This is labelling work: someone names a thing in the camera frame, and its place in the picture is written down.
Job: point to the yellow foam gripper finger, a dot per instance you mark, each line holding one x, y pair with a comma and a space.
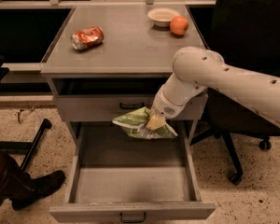
155, 122

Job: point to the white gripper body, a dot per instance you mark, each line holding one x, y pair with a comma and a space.
162, 107

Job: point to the green jalapeno chip bag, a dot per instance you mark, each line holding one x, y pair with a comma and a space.
134, 125

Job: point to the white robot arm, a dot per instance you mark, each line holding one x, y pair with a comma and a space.
195, 70

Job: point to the open grey drawer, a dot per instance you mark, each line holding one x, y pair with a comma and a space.
113, 173

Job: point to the grey drawer cabinet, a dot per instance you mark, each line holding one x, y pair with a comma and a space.
134, 58

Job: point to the closed upper grey drawer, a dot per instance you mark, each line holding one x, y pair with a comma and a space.
82, 108

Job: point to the orange fruit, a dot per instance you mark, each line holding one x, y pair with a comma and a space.
179, 25

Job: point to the white paper bowl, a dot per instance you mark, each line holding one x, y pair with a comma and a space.
162, 16

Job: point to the crushed orange soda can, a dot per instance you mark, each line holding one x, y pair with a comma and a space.
87, 38

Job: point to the black office chair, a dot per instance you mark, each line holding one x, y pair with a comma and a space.
247, 34

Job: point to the black chair base leg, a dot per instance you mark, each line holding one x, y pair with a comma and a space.
26, 148

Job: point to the person's leg with boot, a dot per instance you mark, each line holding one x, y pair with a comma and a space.
20, 188

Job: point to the black upper drawer handle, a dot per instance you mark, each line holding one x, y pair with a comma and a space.
130, 106

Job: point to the black drawer handle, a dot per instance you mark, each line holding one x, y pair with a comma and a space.
130, 106
133, 219

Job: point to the black lower drawer handle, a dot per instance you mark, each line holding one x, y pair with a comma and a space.
133, 219

